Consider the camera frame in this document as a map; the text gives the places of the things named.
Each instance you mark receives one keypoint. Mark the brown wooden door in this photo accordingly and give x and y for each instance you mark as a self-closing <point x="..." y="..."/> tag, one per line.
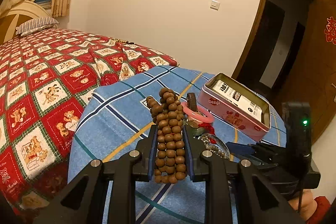
<point x="312" y="76"/>

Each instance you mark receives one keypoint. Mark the cream wooden headboard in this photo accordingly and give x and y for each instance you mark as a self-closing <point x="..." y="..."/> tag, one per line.
<point x="17" y="15"/>

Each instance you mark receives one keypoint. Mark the green jade bangle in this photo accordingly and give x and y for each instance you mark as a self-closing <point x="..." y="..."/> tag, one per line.
<point x="194" y="129"/>

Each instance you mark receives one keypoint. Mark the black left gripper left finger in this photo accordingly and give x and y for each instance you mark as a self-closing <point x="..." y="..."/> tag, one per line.
<point x="83" y="199"/>

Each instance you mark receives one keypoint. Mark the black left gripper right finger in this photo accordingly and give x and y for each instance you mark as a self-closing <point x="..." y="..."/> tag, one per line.
<point x="236" y="192"/>

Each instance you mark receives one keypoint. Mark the white wall light switch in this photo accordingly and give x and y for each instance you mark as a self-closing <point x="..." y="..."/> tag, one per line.
<point x="215" y="5"/>

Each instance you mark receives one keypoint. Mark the red bear patterned bedspread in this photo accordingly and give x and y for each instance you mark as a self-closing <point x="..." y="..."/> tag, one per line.
<point x="47" y="79"/>

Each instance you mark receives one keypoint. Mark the small items on bed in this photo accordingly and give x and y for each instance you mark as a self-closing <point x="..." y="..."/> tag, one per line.
<point x="116" y="40"/>

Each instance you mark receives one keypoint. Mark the pink metal tin box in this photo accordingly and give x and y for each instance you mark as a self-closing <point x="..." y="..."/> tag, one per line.
<point x="230" y="113"/>

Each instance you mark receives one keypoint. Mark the person's right hand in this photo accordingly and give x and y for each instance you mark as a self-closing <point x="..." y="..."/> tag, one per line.
<point x="308" y="204"/>

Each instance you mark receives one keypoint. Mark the red double happiness decoration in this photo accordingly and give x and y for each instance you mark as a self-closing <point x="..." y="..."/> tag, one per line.
<point x="330" y="30"/>

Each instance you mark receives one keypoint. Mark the striped pillow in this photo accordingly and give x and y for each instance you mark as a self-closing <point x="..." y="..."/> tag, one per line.
<point x="36" y="24"/>

